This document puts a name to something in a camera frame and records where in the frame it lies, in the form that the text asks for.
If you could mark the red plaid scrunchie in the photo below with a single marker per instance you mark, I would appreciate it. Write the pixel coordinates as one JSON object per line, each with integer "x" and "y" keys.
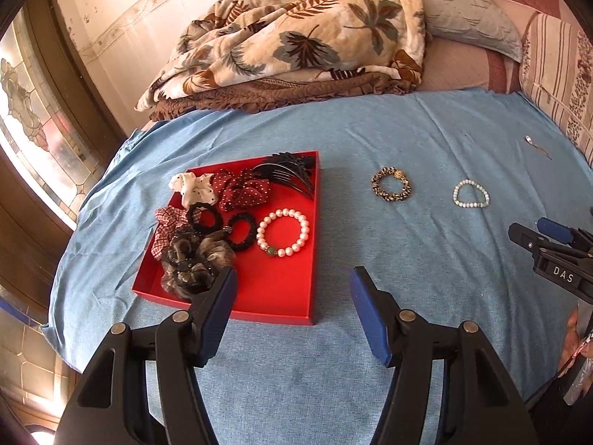
{"x": 164, "y": 231}

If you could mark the striped floral pillow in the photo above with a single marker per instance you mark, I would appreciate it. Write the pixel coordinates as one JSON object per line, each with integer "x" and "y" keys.
{"x": 556, "y": 79}

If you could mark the brown ruffled quilt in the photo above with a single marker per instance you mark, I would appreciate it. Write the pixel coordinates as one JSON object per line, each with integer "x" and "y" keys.
{"x": 278, "y": 95}

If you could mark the dark red polka dot scrunchie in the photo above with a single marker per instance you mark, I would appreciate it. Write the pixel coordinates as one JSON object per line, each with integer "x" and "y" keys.
{"x": 245, "y": 192}

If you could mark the blue cloth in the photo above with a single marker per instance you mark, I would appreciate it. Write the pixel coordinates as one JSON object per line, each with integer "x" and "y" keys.
{"x": 301, "y": 380}

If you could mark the floral leaf print blanket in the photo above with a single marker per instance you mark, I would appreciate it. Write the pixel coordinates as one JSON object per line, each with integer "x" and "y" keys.
{"x": 301, "y": 32}

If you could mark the white cherry print scrunchie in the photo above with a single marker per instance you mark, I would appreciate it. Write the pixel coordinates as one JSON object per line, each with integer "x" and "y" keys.
{"x": 190, "y": 187}

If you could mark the silver hair pin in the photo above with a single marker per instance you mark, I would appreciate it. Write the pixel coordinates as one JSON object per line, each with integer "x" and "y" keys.
{"x": 528, "y": 139}

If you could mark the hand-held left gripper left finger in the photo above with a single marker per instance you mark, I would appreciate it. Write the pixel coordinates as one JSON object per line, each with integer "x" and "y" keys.
{"x": 217, "y": 315}

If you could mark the black hair clip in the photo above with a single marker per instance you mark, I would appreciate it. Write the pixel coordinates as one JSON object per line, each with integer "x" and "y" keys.
{"x": 296, "y": 181}

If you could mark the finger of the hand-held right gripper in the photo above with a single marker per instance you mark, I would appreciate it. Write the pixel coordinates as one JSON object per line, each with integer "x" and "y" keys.
{"x": 526, "y": 238}
{"x": 558, "y": 231}

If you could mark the person's right hand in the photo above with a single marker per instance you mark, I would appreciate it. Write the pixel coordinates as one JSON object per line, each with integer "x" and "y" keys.
{"x": 572, "y": 343}

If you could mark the pink patterned bed sheet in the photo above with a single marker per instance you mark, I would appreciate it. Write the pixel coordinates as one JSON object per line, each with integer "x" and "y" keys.
{"x": 458, "y": 69}

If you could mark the grey sheer dotted scrunchie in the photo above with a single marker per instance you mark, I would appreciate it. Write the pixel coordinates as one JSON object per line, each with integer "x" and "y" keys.
{"x": 185, "y": 264}

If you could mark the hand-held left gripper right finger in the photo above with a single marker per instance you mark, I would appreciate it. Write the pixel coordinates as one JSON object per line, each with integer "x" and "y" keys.
{"x": 370, "y": 315}

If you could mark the red shallow box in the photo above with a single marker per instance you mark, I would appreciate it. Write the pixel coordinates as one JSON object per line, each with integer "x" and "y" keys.
{"x": 278, "y": 287}

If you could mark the grey pillow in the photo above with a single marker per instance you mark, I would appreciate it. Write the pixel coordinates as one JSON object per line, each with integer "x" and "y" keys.
{"x": 463, "y": 14}

